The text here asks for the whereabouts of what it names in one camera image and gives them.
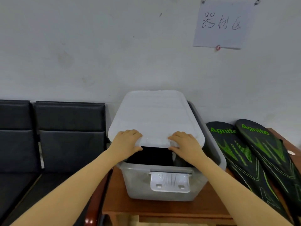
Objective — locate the person's right hand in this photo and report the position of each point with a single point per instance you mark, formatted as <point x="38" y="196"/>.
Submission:
<point x="188" y="146"/>

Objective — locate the person's left hand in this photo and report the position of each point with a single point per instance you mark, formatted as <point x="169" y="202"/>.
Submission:
<point x="124" y="142"/>

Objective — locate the black t-shirt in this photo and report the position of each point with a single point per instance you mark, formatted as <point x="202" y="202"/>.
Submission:
<point x="150" y="156"/>

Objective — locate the grey plastic storage bin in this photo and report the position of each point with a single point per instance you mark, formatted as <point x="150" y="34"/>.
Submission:
<point x="141" y="181"/>

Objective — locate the white plastic tray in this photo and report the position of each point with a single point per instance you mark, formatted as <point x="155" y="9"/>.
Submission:
<point x="155" y="113"/>

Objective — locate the person's right forearm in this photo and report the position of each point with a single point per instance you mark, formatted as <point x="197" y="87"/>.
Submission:
<point x="240" y="195"/>

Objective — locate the person's left forearm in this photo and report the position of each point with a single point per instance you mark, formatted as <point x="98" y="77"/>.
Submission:
<point x="66" y="195"/>

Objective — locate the black leather bench seat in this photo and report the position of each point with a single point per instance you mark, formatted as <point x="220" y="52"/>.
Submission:
<point x="70" y="138"/>
<point x="16" y="134"/>

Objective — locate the brown wooden bench armrest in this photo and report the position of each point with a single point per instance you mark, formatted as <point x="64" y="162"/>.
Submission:
<point x="96" y="200"/>

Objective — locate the brown wooden desk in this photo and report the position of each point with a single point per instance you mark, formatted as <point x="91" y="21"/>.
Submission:
<point x="150" y="207"/>

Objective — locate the white paper wall sign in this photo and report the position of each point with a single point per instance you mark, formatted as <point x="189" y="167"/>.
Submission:
<point x="225" y="25"/>

